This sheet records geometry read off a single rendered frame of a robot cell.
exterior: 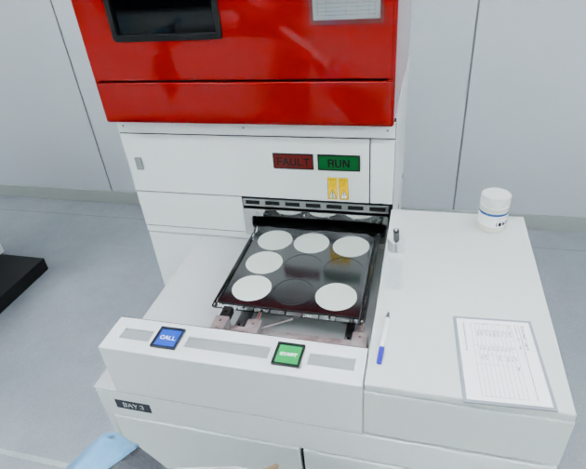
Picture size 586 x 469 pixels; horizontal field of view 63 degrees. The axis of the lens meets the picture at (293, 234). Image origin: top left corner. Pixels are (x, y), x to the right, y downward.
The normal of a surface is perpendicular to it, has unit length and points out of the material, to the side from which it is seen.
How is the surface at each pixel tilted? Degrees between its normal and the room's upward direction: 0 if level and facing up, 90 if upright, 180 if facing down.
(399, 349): 0
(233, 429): 90
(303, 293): 0
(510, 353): 0
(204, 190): 90
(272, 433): 90
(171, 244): 90
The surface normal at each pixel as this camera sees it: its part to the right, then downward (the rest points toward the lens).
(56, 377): -0.07, -0.83
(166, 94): -0.25, 0.55
